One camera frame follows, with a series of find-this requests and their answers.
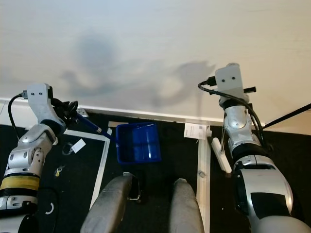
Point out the blue plastic dustpan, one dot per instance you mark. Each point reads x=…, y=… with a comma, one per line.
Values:
x=138, y=143

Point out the black floor edge strip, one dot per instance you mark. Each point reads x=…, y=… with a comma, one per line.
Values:
x=289, y=115

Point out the white curved scrap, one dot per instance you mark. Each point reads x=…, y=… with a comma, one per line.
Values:
x=49, y=208

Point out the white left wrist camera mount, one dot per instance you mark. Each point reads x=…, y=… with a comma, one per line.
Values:
x=41, y=99

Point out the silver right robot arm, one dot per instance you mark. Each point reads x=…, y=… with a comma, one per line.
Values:
x=257, y=179

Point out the white printed paper tag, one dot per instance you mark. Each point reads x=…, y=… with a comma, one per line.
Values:
x=195, y=131

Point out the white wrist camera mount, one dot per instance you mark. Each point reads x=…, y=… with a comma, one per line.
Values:
x=229, y=80
x=41, y=99

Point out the small white card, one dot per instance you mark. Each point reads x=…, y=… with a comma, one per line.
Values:
x=78, y=146

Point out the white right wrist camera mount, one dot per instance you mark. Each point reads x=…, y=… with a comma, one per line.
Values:
x=229, y=80

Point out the grey robot left leg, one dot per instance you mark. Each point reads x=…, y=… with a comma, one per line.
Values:
x=109, y=204

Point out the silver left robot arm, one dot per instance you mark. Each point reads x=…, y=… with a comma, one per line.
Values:
x=29, y=155

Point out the small metallic scrap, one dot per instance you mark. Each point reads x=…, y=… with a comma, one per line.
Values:
x=60, y=170

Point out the white baseboard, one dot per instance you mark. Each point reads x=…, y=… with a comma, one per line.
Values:
x=126, y=112

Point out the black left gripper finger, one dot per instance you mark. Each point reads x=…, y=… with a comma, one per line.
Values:
x=73, y=107

